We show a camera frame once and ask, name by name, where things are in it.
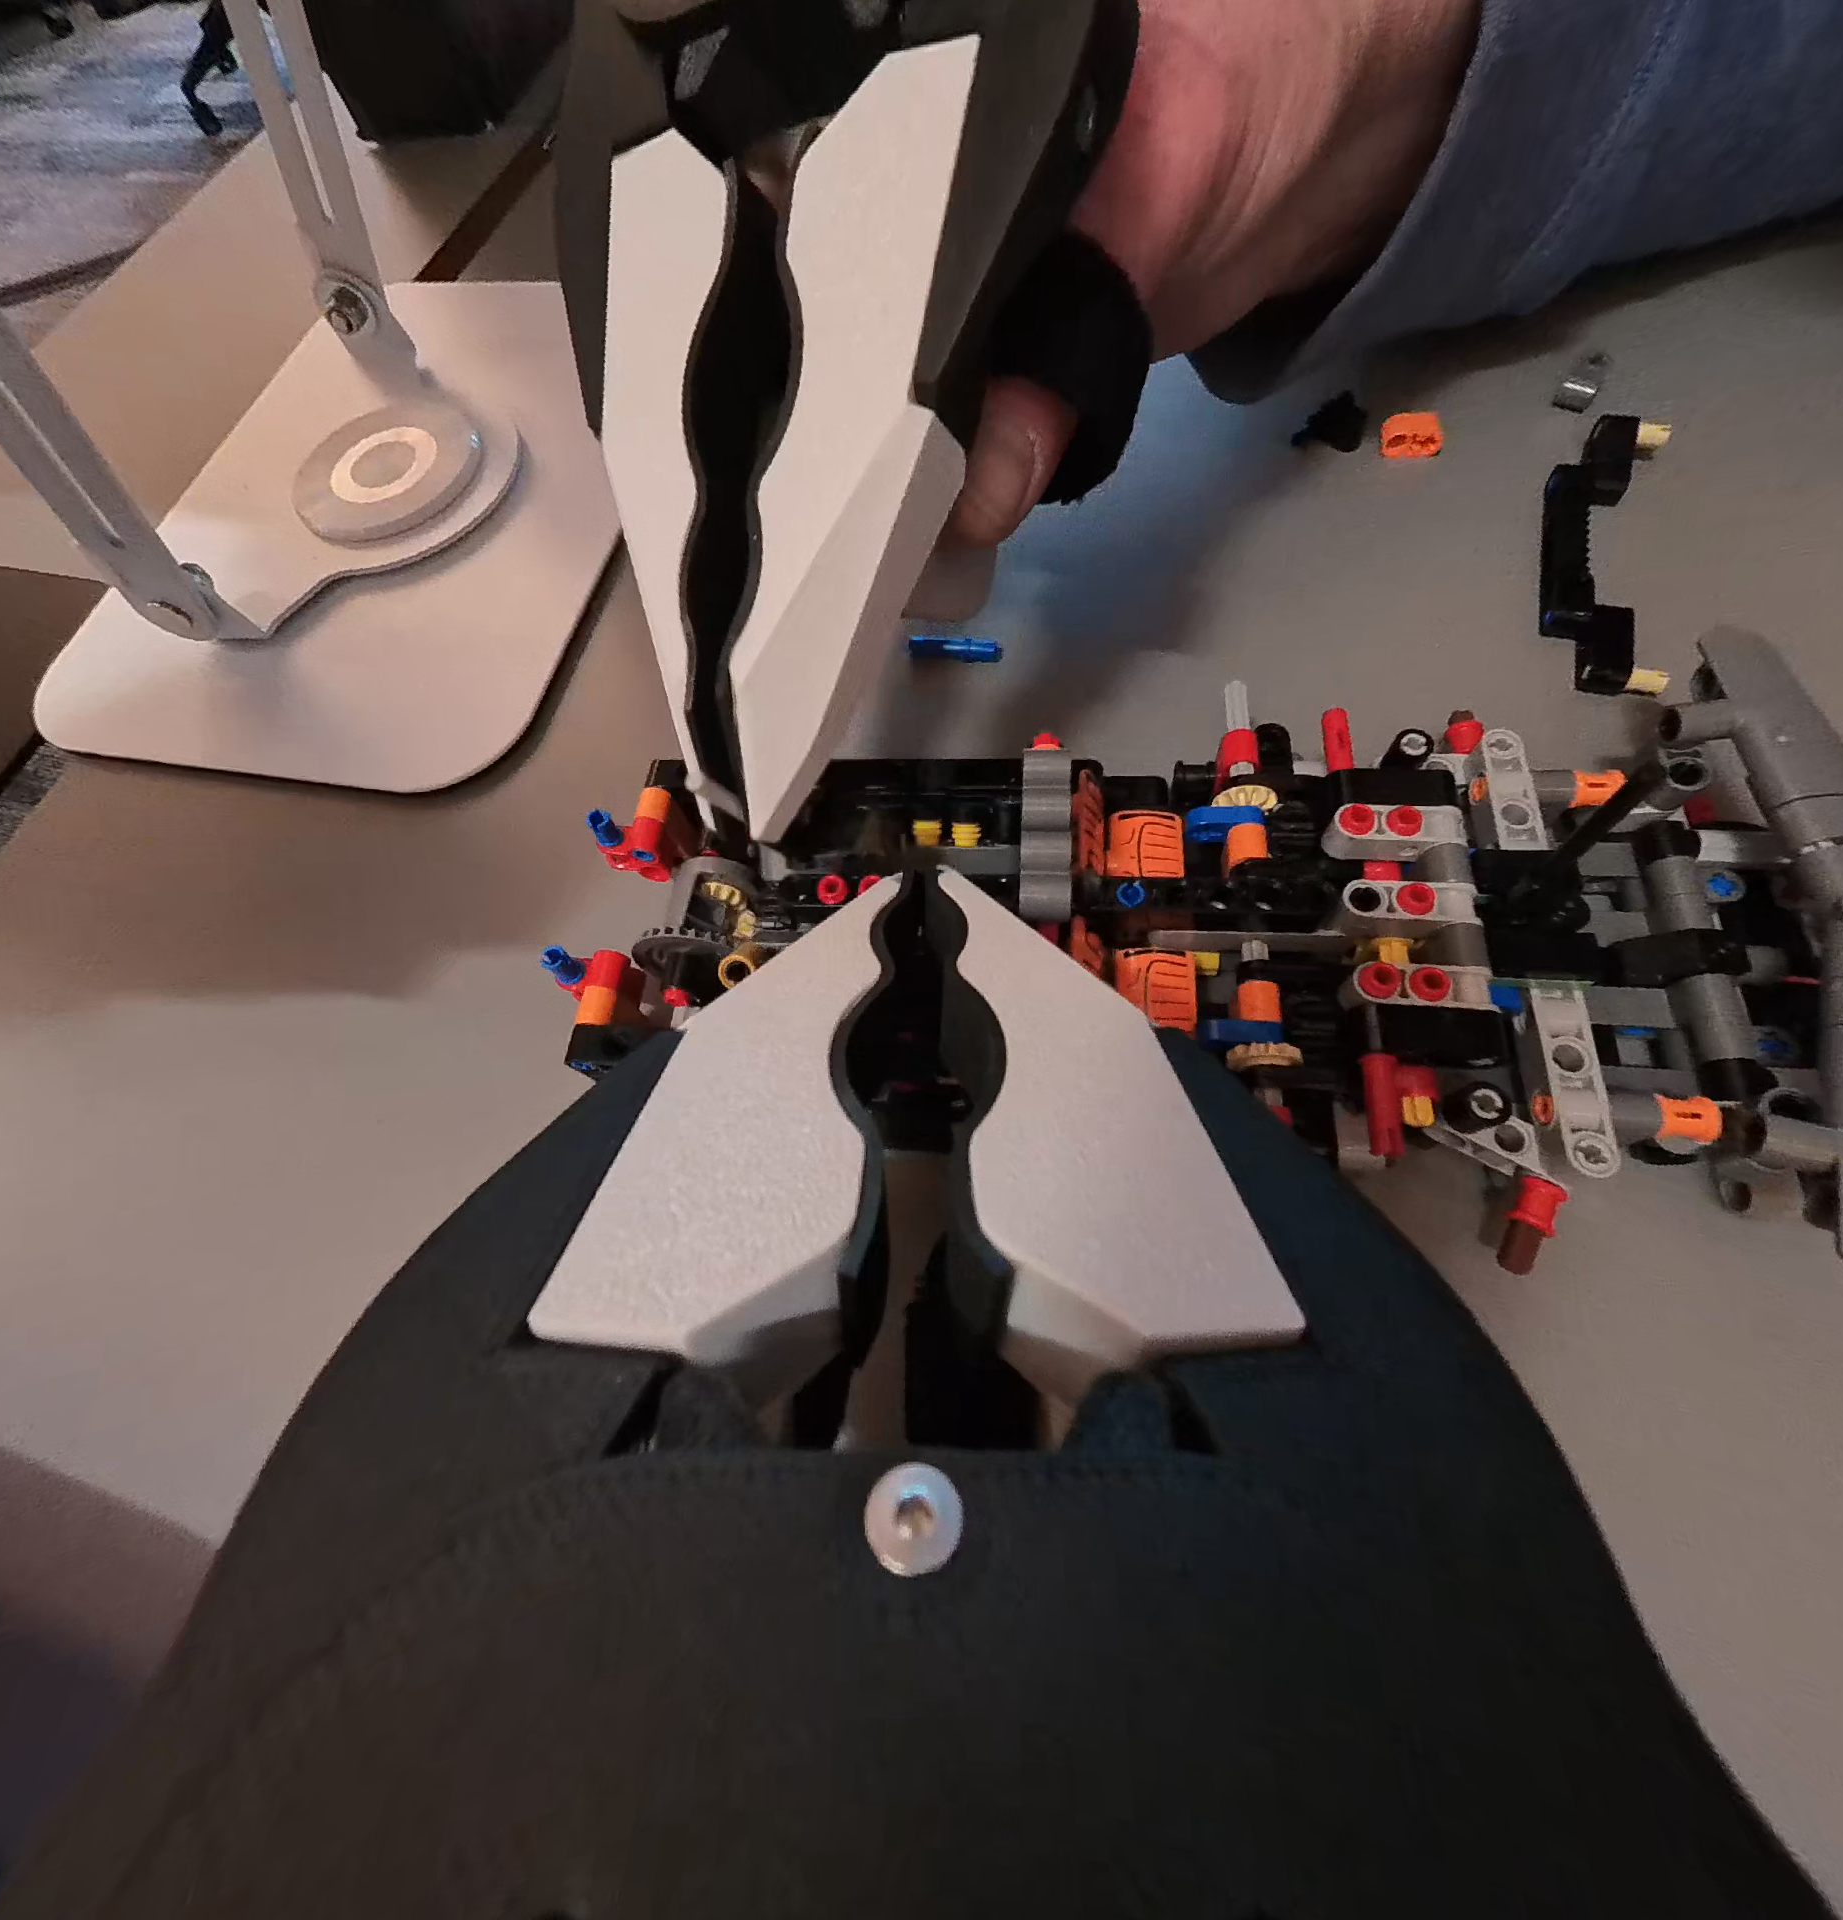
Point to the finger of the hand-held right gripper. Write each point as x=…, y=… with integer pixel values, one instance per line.
x=643, y=330
x=868, y=376

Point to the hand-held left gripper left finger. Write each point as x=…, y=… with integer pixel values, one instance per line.
x=713, y=1186

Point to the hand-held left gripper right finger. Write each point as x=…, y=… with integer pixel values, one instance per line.
x=1146, y=1186

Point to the black orange lego model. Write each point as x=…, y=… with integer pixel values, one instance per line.
x=1463, y=930

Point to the person's right forearm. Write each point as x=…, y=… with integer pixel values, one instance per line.
x=1612, y=166

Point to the blue lego pin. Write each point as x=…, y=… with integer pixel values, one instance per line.
x=954, y=647

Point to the small black lego connector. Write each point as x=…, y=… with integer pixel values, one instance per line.
x=1332, y=422

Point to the orange lego connector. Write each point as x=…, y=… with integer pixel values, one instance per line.
x=1409, y=436

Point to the small grey lego piece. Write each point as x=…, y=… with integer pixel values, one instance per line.
x=1582, y=384

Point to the black lego beam assembly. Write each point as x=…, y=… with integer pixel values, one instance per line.
x=1573, y=526

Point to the person's right hand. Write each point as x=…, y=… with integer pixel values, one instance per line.
x=1281, y=166

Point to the white book stand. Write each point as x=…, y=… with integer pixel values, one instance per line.
x=337, y=630

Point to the black office chair base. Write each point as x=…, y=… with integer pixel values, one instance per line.
x=209, y=60

